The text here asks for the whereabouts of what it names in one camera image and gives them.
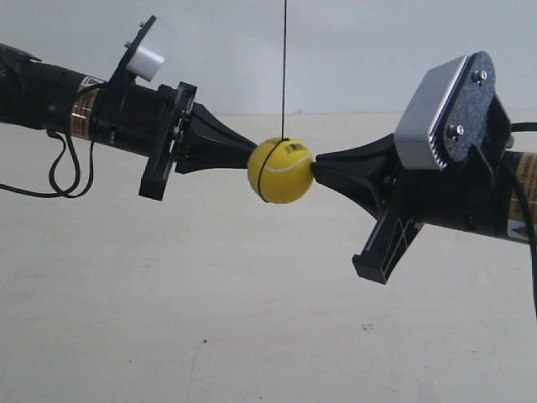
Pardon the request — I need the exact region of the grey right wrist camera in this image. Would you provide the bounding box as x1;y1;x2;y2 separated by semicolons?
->
394;55;469;170

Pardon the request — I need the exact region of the thin black hanging string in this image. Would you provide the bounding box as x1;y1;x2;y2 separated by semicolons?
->
258;0;295;198

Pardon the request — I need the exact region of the yellow tennis ball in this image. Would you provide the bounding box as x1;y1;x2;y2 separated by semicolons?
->
247;138;314;204

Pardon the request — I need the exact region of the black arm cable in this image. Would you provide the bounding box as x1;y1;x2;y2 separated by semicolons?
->
499;121;537;319
0;81;111;199

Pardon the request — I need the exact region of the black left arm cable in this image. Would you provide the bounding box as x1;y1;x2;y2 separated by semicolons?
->
0;81;111;199

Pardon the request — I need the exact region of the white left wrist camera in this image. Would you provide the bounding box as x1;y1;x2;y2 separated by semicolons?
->
126;15;177;81

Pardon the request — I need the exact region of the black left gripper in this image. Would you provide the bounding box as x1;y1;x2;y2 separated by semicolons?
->
91;38;257;201

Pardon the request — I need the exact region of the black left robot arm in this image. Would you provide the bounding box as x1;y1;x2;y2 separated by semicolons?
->
1;16;256;200

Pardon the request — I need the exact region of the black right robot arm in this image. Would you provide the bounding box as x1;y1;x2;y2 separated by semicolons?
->
312;51;536;284

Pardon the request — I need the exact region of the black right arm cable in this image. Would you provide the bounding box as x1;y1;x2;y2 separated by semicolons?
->
499;121;537;319

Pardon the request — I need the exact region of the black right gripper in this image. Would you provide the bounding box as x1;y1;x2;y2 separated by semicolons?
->
311;51;511;284

